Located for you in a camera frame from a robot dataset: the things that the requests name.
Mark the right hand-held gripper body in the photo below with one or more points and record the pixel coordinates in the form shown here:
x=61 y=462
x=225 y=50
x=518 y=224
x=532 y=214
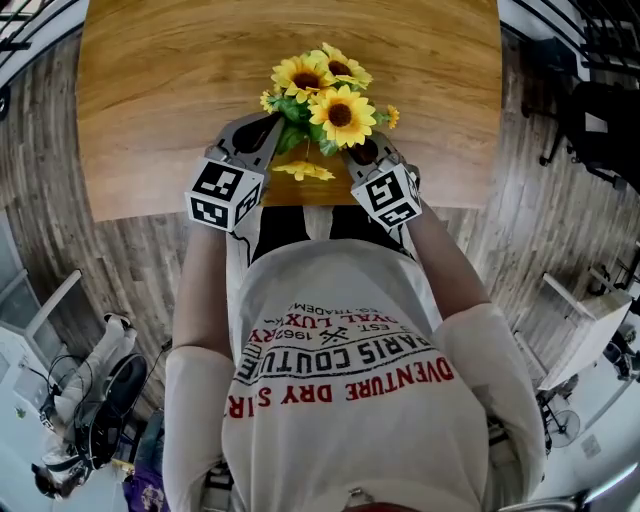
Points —
x=387 y=197

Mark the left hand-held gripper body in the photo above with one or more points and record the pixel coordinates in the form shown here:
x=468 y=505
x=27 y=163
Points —
x=220 y=185

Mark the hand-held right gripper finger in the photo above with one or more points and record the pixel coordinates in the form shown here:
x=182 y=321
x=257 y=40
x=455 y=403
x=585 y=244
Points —
x=352 y=162
x=385 y=150

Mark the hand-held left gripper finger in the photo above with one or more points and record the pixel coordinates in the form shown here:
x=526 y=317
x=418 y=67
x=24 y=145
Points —
x=272 y=145
x=250 y=135

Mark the sunflower bouquet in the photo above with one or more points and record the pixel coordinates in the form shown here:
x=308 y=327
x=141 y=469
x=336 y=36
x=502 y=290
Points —
x=340 y=115

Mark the person's left forearm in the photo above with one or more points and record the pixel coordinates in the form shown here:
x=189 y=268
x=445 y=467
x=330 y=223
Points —
x=200 y=290

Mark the person's right forearm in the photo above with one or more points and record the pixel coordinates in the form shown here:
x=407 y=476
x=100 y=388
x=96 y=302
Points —
x=445 y=270

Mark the person's black trousers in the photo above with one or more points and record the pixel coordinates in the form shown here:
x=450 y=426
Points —
x=280 y=225

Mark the black office chair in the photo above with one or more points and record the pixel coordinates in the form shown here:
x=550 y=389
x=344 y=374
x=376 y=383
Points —
x=600 y=125

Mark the black swivel chair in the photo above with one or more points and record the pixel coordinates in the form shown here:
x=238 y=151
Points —
x=125 y=380

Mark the person's white printed t-shirt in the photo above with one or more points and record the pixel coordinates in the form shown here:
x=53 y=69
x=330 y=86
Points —
x=350 y=425

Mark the black metal railing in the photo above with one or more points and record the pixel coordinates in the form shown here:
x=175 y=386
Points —
x=15 y=46
x=610 y=52

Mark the white desk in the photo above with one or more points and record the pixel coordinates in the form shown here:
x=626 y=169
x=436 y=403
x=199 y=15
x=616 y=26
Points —
x=595 y=330

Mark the white worktable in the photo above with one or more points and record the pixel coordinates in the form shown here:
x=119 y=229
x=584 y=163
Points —
x=25 y=380

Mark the floor fan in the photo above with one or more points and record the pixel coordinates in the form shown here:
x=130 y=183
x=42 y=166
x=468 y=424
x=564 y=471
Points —
x=565 y=429

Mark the white frame cabinet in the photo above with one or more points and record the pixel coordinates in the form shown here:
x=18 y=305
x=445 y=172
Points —
x=30 y=310

